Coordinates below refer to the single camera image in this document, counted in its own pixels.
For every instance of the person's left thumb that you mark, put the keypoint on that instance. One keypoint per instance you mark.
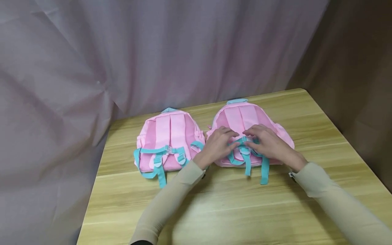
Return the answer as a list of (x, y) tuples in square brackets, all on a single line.
[(233, 146)]

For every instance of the person's left forearm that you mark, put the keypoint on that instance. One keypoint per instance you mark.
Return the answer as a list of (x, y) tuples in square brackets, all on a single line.
[(171, 200)]

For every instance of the person's right forearm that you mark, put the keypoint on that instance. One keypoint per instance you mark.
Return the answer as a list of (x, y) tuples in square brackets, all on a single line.
[(340, 200)]

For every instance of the person's right thumb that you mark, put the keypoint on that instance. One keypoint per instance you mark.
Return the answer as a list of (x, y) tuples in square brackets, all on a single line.
[(251, 144)]

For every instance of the person's right fingers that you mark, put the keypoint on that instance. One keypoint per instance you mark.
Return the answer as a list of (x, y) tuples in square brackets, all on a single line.
[(252, 130)]

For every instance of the person's right hand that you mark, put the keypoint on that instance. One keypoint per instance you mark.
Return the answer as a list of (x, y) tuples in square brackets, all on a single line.
[(272, 146)]

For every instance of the person's left hand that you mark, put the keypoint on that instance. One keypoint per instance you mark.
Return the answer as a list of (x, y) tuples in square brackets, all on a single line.
[(214, 146)]

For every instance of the person's left fingers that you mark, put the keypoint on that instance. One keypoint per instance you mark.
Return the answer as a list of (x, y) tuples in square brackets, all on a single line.
[(228, 132)]

